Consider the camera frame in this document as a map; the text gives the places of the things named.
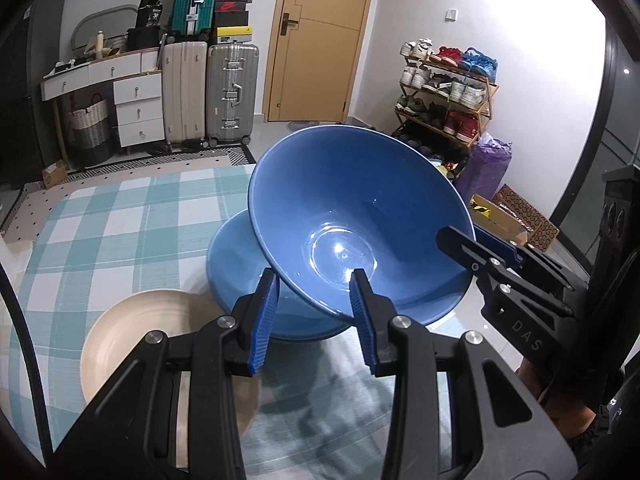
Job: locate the blue bowl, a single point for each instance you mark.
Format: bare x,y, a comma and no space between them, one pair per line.
235,260
350,195

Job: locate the small cardboard box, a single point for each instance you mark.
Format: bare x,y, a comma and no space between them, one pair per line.
54,175

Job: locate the grey white laundry basket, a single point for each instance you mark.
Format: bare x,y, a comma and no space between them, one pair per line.
91,127

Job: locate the person's right hand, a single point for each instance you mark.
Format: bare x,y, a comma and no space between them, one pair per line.
570,417

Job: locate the box with yellow black tape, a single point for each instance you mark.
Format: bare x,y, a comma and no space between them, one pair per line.
492,215

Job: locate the wooden shoe rack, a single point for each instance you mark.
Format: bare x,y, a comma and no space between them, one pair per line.
487,105

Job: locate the black white patterned rug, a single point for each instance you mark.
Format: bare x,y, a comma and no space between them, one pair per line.
150,162

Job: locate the arched mirror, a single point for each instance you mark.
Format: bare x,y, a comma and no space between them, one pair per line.
95,17

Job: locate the patterned cardboard box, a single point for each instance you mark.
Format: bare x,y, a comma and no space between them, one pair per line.
530,215

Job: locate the white desk with drawers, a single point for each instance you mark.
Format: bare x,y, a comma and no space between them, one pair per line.
130,95

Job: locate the white light switch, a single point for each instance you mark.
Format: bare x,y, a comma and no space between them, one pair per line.
452,14

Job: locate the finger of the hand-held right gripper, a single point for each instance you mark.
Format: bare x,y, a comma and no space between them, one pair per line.
500,247
465,250

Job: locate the yellow and black shoe box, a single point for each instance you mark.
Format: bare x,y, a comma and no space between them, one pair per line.
231,35

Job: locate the cream bottle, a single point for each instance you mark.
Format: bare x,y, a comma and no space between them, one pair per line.
100,45

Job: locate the black case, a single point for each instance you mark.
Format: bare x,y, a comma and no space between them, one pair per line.
142,39

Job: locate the silver suitcase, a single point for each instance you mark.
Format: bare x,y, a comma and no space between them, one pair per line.
232,90

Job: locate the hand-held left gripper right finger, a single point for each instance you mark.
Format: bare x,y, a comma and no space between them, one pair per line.
362,320

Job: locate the black speaker box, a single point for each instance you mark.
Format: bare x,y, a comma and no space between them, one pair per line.
620,205

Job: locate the red and black shoe box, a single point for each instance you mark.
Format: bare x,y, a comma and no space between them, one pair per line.
231,6

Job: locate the rows of shoes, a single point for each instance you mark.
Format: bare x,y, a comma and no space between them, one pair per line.
445,85

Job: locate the black bag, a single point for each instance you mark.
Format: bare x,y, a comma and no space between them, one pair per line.
150,10

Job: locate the cream round plate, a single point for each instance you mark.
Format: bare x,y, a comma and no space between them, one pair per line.
130,320

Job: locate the wooden door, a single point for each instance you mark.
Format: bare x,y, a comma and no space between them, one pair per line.
320,45

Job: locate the beige suitcase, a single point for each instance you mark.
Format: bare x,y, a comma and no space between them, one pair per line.
185,90

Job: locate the purple bag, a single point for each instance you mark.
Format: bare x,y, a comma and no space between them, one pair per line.
487,170

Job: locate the dark tall cabinet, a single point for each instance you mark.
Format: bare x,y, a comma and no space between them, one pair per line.
30,85

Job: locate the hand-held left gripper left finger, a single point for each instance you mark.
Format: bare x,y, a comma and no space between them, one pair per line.
265,320

